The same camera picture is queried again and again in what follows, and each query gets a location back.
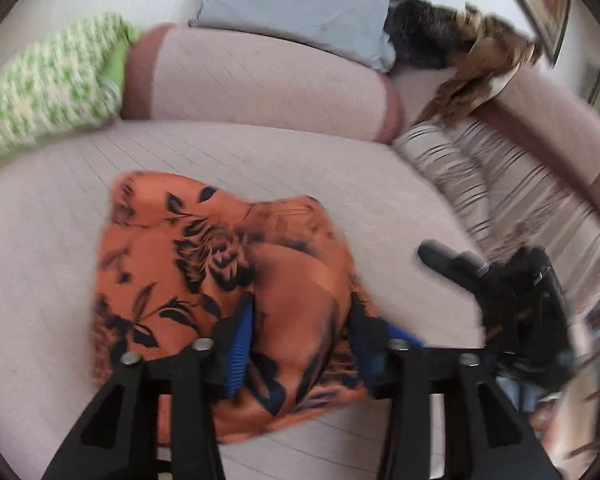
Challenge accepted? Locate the black furry garment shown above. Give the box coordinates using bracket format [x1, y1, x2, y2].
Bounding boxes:
[385, 0, 473, 71]

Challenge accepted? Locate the brown patterned scarf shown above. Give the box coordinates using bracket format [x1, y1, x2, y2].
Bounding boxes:
[420, 2, 543, 128]

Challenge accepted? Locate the green patterned pillow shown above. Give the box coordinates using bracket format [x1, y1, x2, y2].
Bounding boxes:
[0, 12, 141, 173]

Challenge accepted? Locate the dark framed picture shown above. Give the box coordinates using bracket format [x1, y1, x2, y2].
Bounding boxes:
[495, 0, 572, 66]

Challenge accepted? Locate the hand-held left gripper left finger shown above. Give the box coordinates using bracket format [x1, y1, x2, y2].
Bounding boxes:
[42, 292, 256, 480]

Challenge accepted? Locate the pink quilted sofa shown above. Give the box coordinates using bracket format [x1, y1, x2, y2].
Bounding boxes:
[0, 22, 600, 480]

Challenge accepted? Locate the small striped floral cushion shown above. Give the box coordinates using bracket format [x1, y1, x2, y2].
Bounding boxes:
[392, 122, 496, 261]

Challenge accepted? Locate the large striped floral cushion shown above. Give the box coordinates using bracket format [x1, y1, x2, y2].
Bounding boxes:
[460, 120, 600, 321]

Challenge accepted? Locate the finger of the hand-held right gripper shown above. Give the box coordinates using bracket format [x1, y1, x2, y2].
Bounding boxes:
[417, 240, 491, 291]

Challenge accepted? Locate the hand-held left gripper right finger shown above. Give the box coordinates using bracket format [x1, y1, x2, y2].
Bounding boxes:
[347, 290, 563, 480]

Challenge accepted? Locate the orange black floral blouse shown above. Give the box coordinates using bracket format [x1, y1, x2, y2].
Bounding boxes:
[90, 171, 426, 446]

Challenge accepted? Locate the grey pillow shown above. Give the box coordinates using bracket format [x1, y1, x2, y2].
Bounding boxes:
[187, 0, 398, 73]

